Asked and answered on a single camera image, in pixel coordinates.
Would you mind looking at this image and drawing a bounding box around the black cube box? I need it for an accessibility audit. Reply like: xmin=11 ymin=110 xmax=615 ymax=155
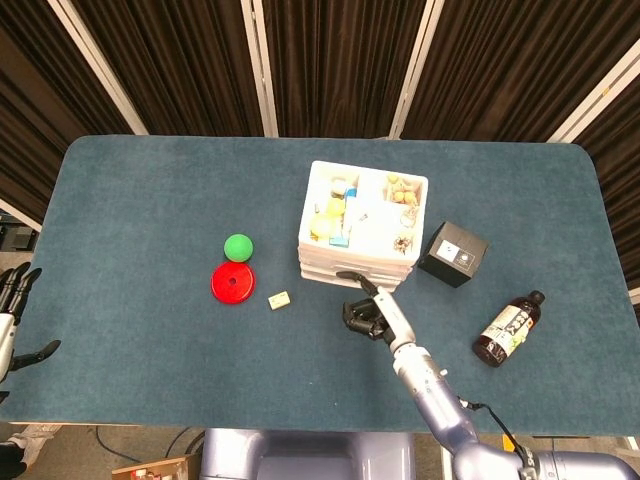
xmin=416 ymin=221 xmax=489 ymax=289

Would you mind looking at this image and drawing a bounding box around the white partition post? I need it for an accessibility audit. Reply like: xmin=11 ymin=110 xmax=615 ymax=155
xmin=0 ymin=198 xmax=42 ymax=232
xmin=239 ymin=0 xmax=280 ymax=139
xmin=47 ymin=0 xmax=149 ymax=136
xmin=547 ymin=47 xmax=640 ymax=144
xmin=387 ymin=0 xmax=446 ymax=140

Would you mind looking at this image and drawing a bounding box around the green ball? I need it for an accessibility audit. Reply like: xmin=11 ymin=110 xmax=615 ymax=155
xmin=223 ymin=233 xmax=255 ymax=263

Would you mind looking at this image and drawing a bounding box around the grey-purple robot base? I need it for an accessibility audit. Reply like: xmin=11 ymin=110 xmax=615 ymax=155
xmin=199 ymin=428 xmax=416 ymax=480

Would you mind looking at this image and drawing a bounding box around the blue table mat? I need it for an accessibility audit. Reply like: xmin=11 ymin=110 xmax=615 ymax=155
xmin=0 ymin=134 xmax=640 ymax=435

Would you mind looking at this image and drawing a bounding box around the dark brown curtain panel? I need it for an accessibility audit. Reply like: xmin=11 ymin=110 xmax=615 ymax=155
xmin=574 ymin=89 xmax=640 ymax=291
xmin=0 ymin=0 xmax=136 ymax=226
xmin=262 ymin=0 xmax=431 ymax=139
xmin=402 ymin=0 xmax=640 ymax=143
xmin=69 ymin=0 xmax=264 ymax=137

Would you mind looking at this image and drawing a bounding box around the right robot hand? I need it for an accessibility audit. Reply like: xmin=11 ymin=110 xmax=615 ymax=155
xmin=336 ymin=270 xmax=417 ymax=352

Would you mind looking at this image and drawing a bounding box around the pile of wooden pieces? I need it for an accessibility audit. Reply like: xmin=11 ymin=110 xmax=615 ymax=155
xmin=387 ymin=174 xmax=419 ymax=204

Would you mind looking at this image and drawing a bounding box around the black floor cable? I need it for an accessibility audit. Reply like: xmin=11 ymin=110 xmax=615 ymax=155
xmin=166 ymin=428 xmax=205 ymax=457
xmin=96 ymin=428 xmax=146 ymax=465

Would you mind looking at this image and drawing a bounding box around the large pale yellow roll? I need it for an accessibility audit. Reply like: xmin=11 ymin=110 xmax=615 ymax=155
xmin=309 ymin=214 xmax=337 ymax=239

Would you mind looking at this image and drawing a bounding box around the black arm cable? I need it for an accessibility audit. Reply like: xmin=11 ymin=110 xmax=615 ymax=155
xmin=457 ymin=396 xmax=524 ymax=454

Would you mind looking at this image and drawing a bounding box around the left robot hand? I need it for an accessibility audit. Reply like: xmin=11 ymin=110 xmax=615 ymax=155
xmin=0 ymin=262 xmax=62 ymax=384

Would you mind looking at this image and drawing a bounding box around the red round disc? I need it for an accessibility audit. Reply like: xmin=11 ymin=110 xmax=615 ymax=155
xmin=210 ymin=262 xmax=257 ymax=304

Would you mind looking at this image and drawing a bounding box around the white plastic drawer organizer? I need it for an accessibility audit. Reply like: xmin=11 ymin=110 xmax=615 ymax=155
xmin=297 ymin=159 xmax=430 ymax=294

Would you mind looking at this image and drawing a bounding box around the cardboard box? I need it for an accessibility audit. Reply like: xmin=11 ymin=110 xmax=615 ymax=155
xmin=110 ymin=453 xmax=201 ymax=480

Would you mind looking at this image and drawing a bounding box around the dark bottle with label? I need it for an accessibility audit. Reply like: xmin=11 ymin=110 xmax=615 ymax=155
xmin=472 ymin=289 xmax=546 ymax=369

